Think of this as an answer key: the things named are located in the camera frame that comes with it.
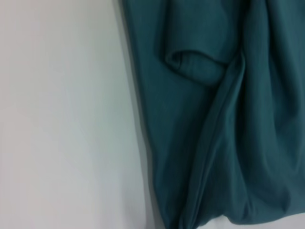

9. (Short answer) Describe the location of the teal T-shirt with white print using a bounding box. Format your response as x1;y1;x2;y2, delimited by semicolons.
120;0;305;229

